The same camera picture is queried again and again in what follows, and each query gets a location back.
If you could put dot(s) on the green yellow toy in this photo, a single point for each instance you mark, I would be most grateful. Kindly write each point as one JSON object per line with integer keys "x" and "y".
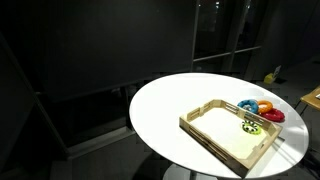
{"x": 255, "y": 130}

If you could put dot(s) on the wooden side table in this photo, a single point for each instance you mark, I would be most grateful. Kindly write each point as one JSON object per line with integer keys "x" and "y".
{"x": 312, "y": 98}

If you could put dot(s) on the wooden slatted crate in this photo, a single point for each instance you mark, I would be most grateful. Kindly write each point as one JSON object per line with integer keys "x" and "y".
{"x": 213, "y": 148}

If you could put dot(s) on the white round table base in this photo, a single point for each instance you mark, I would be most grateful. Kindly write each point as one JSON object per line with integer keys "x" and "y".
{"x": 176, "y": 174}

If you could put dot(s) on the metal window frame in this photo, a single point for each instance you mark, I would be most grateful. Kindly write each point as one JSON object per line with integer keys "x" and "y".
{"x": 213, "y": 56}

